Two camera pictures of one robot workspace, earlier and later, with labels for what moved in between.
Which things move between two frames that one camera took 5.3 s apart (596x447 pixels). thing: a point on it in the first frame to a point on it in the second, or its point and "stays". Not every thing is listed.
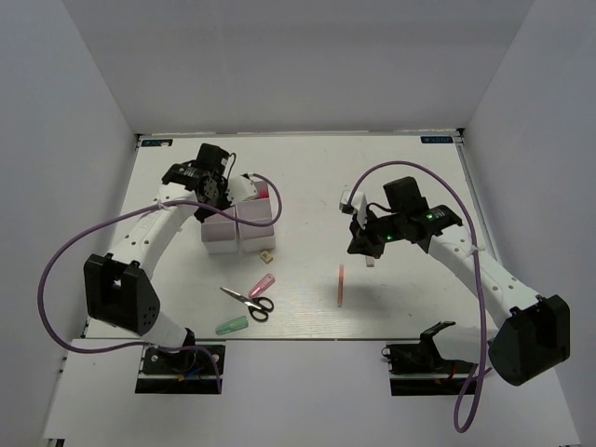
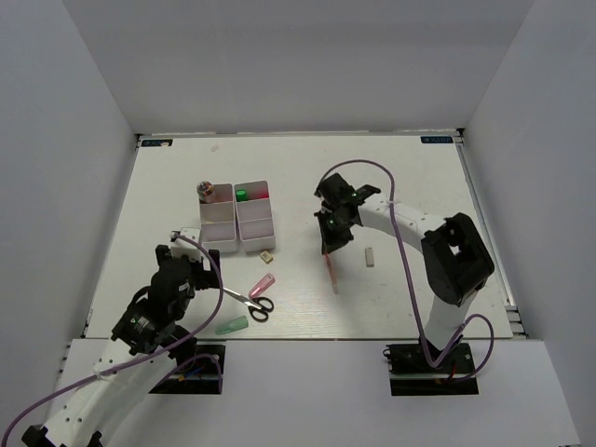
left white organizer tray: (221, 237) stays
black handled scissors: (258, 306) stays
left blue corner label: (156, 142) stays
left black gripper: (223, 186) to (207, 278)
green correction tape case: (241, 322) stays
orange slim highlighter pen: (341, 286) to (331, 272)
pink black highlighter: (264, 194) stays
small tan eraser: (266, 257) stays
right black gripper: (362, 241) to (331, 242)
